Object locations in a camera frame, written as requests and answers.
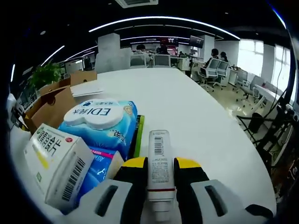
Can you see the white spray bottle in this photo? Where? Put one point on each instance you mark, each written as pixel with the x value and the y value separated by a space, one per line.
pixel 161 163

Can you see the white medicine box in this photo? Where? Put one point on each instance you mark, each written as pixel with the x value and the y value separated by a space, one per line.
pixel 58 151

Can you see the black tripod stand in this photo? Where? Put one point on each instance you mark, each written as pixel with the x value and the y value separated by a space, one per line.
pixel 278 130

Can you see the black monitor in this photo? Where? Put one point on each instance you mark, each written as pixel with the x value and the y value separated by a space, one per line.
pixel 196 42

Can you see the white table socket panel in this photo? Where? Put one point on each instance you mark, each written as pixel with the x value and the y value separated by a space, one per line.
pixel 87 91

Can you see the black waste bin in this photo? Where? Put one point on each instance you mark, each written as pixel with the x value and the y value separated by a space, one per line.
pixel 256 122

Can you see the brown cardboard shoe box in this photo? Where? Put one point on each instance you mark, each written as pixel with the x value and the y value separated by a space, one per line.
pixel 56 105

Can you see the red wall screen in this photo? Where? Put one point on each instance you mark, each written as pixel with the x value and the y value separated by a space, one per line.
pixel 169 40

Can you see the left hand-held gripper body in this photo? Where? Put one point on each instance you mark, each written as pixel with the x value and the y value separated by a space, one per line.
pixel 11 105

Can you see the ceiling air conditioner vent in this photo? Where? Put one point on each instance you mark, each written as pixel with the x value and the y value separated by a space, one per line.
pixel 136 2

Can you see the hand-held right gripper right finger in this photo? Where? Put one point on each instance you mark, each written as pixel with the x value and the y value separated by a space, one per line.
pixel 217 205

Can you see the green potted plant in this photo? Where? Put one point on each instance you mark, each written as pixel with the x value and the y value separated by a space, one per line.
pixel 45 74

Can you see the white office chair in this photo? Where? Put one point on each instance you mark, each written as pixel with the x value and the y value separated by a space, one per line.
pixel 223 72
pixel 209 72

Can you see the long ceiling light strip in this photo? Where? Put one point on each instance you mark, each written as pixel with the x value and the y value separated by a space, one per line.
pixel 163 19

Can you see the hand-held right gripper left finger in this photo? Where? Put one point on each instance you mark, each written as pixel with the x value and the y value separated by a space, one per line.
pixel 100 205

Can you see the white blue wet wipes pack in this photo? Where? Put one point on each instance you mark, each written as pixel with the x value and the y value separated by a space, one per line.
pixel 98 116

